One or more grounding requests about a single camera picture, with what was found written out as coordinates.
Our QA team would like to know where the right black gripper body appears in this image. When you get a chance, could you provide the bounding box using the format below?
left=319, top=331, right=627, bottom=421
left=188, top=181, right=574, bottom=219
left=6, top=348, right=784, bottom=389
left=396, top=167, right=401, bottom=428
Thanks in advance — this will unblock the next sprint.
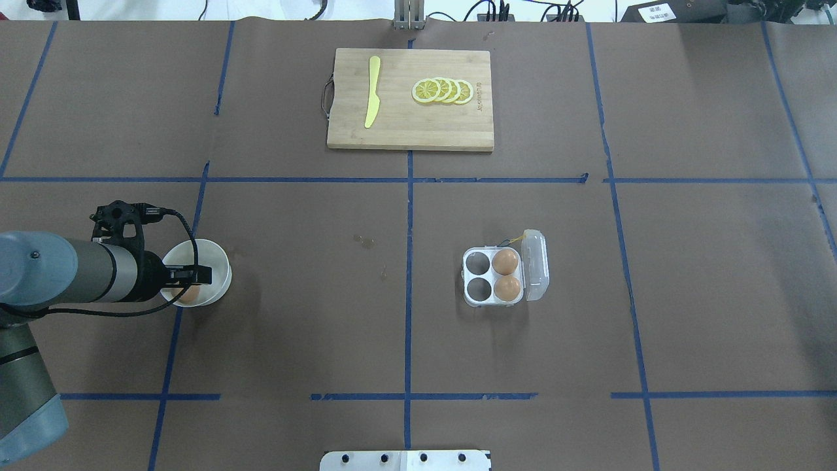
left=134, top=251, right=170, bottom=302

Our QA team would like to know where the brown egg from bowl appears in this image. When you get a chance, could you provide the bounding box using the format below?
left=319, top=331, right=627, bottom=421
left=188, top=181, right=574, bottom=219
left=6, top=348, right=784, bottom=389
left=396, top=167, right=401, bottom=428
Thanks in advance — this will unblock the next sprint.
left=177, top=285, right=201, bottom=306

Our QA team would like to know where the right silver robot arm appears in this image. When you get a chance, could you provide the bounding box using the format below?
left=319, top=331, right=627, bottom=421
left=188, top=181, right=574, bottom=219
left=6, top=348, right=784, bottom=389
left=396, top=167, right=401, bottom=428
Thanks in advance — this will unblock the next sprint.
left=1, top=232, right=214, bottom=466

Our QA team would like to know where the clear plastic egg box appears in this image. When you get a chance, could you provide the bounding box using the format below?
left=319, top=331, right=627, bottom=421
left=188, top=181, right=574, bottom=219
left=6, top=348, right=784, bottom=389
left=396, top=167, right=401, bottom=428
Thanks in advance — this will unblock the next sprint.
left=460, top=229, right=551, bottom=308

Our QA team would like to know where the brown egg upper slot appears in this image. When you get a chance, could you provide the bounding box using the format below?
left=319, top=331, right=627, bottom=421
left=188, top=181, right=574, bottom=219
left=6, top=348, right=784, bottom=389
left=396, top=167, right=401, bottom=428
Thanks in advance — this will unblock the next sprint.
left=491, top=247, right=520, bottom=275

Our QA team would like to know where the brown egg slot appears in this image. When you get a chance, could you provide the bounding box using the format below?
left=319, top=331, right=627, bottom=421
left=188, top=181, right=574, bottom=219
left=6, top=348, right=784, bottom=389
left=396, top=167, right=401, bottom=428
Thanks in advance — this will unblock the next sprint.
left=491, top=247, right=520, bottom=275
left=494, top=275, right=521, bottom=302

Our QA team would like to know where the brown egg lower slot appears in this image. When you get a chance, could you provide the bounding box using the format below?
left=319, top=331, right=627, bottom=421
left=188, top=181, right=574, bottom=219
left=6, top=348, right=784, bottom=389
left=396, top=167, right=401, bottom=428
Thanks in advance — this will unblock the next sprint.
left=494, top=275, right=521, bottom=302

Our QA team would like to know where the black box with label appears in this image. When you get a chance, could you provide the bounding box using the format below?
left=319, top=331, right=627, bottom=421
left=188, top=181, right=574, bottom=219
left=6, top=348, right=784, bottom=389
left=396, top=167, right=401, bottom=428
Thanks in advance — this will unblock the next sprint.
left=618, top=1, right=727, bottom=24

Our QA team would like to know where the white ceramic bowl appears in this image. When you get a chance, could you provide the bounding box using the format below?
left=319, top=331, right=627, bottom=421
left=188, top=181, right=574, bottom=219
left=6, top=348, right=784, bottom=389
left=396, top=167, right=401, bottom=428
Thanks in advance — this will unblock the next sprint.
left=160, top=239, right=233, bottom=308

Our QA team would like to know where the wooden cutting board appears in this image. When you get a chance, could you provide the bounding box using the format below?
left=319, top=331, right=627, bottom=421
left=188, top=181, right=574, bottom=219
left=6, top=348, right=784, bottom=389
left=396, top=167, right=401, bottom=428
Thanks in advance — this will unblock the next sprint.
left=327, top=48, right=494, bottom=152

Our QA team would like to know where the yellow plastic knife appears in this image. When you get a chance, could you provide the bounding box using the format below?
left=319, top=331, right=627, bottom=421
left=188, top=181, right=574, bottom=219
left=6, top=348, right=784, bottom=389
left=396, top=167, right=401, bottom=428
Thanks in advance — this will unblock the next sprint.
left=364, top=56, right=381, bottom=129

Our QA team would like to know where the lemon slice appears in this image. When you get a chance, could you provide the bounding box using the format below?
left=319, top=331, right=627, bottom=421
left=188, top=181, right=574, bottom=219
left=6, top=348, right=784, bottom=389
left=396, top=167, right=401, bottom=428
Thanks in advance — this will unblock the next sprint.
left=433, top=77, right=454, bottom=103
left=453, top=80, right=473, bottom=105
left=441, top=78, right=461, bottom=103
left=411, top=78, right=442, bottom=103

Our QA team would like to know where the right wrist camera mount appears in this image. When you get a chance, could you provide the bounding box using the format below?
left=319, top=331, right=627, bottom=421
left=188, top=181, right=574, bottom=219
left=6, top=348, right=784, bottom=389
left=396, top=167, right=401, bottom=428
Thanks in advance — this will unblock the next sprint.
left=90, top=200, right=164, bottom=254

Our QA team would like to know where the aluminium frame post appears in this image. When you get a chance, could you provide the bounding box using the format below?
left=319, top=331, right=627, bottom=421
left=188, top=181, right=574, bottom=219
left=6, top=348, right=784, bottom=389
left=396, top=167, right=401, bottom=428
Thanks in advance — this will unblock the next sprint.
left=392, top=0, right=426, bottom=30

